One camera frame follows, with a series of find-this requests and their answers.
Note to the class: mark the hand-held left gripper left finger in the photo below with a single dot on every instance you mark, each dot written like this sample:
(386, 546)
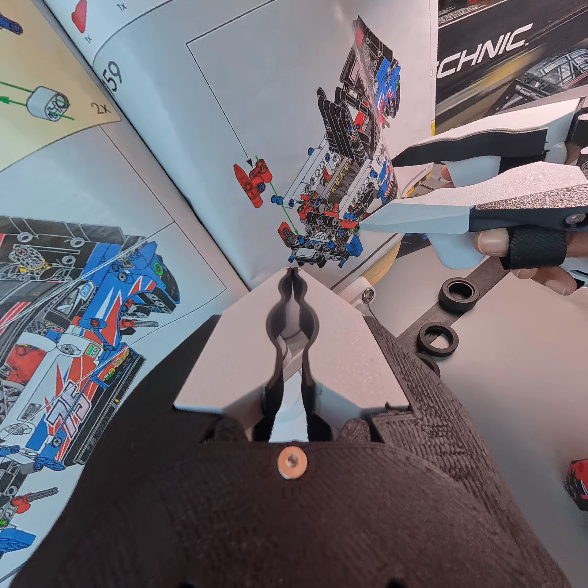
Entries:
(225, 363)

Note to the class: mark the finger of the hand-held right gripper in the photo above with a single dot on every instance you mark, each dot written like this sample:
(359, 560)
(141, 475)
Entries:
(496, 124)
(436, 211)

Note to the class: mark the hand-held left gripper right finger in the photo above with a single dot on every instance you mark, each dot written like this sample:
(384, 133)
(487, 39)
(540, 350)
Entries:
(358, 363)

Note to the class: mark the building instruction booklet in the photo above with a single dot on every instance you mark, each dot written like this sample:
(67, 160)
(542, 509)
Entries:
(183, 138)

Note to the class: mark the toy brick race car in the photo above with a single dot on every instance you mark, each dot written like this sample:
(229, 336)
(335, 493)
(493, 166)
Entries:
(579, 477)

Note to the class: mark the person's right hand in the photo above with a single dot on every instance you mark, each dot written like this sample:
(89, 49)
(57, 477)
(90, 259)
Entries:
(491, 242)

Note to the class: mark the race car set box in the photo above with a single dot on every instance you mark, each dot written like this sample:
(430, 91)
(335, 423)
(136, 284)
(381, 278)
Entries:
(505, 55)

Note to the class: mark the black rubber toy tire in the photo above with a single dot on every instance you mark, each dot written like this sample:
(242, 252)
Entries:
(459, 303)
(438, 351)
(428, 365)

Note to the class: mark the black flat strip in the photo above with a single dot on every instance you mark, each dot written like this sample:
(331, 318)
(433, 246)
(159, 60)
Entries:
(487, 275)

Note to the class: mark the white book stand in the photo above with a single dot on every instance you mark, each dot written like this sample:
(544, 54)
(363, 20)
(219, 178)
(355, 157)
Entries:
(381, 268)

